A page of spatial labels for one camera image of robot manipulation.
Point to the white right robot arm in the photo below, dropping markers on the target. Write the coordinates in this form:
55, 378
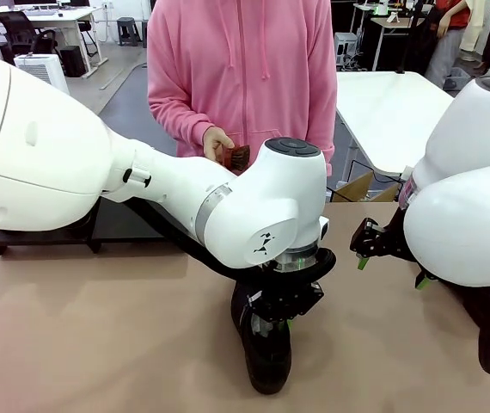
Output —
464, 215

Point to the grey plastic bin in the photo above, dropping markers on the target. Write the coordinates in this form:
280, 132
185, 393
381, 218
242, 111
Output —
457, 77

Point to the brown cardboard box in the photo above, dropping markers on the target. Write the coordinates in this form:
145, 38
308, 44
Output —
357, 185

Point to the white air purifier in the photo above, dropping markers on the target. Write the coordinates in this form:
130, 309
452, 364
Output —
41, 69

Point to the brown wooden shoe brush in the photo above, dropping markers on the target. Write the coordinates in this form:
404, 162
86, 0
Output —
238, 159

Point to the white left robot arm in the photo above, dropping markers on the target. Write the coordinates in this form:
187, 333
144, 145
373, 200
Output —
56, 150

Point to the white computer case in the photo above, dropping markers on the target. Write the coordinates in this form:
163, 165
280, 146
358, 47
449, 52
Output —
344, 47

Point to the white folding table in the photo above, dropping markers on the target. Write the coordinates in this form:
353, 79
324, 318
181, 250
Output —
378, 112

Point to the person's pink hoodie torso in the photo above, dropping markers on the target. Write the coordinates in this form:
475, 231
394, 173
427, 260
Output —
245, 64

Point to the person's left forearm pink sleeve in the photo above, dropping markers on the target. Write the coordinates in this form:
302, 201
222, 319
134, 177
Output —
326, 137

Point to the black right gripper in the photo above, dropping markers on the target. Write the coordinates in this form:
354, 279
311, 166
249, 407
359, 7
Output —
382, 243

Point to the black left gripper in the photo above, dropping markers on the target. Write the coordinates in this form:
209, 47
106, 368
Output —
288, 301

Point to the black metal shoe stand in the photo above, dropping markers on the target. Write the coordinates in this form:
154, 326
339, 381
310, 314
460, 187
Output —
133, 223
34, 238

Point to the wooden top background desk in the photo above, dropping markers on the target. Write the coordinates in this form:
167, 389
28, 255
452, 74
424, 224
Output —
395, 23

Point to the grey plastic stool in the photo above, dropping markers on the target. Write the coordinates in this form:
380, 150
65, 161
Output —
126, 30

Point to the person's right forearm pink sleeve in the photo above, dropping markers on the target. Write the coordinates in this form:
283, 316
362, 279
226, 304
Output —
176, 120

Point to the black tripod pole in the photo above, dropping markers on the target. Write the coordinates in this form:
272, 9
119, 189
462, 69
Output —
408, 43

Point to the black computer tower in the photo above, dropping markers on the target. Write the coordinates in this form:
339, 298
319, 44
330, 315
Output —
73, 60

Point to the black office chair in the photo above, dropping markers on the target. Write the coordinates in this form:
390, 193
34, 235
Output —
21, 34

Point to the white office desk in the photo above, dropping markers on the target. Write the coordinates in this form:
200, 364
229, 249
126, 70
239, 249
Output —
56, 17

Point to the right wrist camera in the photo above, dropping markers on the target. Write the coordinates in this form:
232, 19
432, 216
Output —
370, 223

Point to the person's right hand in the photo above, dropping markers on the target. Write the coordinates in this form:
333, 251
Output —
217, 139

